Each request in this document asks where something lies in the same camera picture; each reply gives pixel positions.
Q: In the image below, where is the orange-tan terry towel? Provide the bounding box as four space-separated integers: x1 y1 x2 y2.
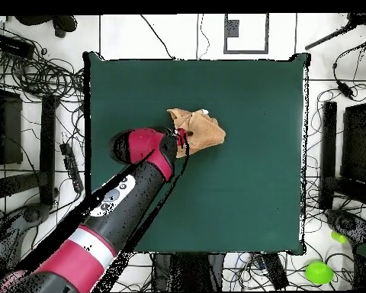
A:
166 108 226 159

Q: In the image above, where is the black flat panel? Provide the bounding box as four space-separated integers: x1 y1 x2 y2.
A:
340 101 366 184
0 88 24 166

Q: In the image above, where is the dark green table cloth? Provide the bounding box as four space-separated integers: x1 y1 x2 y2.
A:
82 51 310 256

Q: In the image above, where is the dark grey square box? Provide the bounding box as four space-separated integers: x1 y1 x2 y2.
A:
226 19 241 38

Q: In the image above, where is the black power strip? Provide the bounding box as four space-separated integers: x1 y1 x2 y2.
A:
59 142 84 194

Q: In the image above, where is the black stand beam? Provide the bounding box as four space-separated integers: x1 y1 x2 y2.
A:
319 101 339 211
38 95 57 206

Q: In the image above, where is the black rectangular box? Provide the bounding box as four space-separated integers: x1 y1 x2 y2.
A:
260 253 290 291

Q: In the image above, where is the black office chair base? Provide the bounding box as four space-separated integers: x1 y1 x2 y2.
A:
14 14 79 39

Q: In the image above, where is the dark grey round-headed stand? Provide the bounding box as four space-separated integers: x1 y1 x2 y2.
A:
324 208 366 248
0 203 52 269

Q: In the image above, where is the black tripod leg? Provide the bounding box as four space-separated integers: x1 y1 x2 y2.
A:
304 13 366 51

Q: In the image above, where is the small bright green object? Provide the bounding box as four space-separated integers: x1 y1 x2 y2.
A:
330 230 348 244

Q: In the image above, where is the large bright green ball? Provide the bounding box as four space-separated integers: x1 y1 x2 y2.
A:
304 260 334 285

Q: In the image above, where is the black power adapter box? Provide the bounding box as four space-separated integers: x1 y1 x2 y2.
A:
0 33 35 60

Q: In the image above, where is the grey rectangular frame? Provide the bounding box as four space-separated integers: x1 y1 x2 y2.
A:
223 13 270 55

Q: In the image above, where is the black stand frame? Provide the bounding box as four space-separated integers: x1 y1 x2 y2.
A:
152 252 226 292

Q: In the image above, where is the small black cable adapter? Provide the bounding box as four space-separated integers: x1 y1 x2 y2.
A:
336 80 355 100

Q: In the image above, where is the black cable tangle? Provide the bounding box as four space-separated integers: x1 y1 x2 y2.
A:
0 24 85 105

